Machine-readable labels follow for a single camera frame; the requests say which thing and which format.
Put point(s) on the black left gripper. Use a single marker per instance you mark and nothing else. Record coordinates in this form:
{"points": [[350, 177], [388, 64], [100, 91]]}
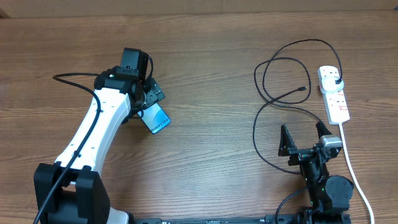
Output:
{"points": [[153, 93]]}

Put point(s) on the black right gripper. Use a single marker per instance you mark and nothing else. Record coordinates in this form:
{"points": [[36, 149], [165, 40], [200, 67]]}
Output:
{"points": [[285, 148]]}

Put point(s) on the blue Galaxy smartphone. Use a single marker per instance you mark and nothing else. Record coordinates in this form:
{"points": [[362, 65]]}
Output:
{"points": [[155, 118]]}

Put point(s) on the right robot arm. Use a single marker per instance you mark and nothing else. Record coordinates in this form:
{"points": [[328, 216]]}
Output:
{"points": [[329, 194]]}

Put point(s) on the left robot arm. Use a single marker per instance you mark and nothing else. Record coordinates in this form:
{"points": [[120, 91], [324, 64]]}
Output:
{"points": [[71, 189]]}

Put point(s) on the white charger plug adapter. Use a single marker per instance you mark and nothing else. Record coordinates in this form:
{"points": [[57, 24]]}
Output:
{"points": [[331, 85]]}

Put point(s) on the white power strip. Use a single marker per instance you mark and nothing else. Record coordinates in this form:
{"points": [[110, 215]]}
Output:
{"points": [[335, 103]]}

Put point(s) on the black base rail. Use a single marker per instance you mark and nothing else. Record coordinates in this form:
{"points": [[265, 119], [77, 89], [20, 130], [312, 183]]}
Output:
{"points": [[268, 219]]}

